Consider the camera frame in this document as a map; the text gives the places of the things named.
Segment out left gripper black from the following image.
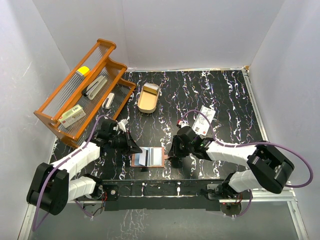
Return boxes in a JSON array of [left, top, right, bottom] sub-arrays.
[[109, 129, 142, 155]]

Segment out beige oval tray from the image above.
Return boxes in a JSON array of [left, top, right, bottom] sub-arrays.
[[137, 87, 160, 114]]

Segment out white card black stripe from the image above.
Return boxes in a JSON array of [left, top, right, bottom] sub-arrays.
[[138, 147, 150, 167]]

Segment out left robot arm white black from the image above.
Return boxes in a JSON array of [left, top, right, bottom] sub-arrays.
[[26, 116, 142, 216]]

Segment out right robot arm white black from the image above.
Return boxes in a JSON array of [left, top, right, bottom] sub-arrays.
[[168, 126, 295, 199]]

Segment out white printed paper packet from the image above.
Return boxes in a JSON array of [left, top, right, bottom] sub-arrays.
[[192, 105, 216, 136]]

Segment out small white stapler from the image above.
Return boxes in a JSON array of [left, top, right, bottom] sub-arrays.
[[102, 92, 115, 110]]

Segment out green white staples box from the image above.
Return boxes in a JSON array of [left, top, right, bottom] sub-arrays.
[[59, 104, 86, 128]]

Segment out orange wooden shelf rack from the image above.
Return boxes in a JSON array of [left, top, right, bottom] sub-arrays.
[[34, 38, 137, 148]]

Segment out grey black stapler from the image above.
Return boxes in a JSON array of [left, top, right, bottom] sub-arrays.
[[81, 75, 108, 100]]

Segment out yellow grey eraser block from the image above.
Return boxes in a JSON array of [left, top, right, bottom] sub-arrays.
[[76, 66, 91, 78]]

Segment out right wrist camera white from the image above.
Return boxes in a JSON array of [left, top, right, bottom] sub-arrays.
[[176, 120, 189, 129]]

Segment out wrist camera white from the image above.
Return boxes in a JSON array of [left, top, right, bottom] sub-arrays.
[[117, 119, 129, 132], [176, 120, 189, 129]]

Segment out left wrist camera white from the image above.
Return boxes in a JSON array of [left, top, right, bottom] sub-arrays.
[[117, 119, 129, 132]]

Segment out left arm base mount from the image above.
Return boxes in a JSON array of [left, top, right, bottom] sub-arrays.
[[74, 184, 119, 221]]

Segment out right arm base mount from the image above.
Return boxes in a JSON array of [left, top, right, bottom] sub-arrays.
[[197, 183, 253, 209]]

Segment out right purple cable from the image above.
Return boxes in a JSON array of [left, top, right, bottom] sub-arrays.
[[177, 109, 315, 217]]

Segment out purple cable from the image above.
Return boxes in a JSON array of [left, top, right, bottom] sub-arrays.
[[177, 109, 315, 217], [31, 114, 111, 232]]

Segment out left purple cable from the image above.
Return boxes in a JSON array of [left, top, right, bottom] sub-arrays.
[[31, 114, 111, 232]]

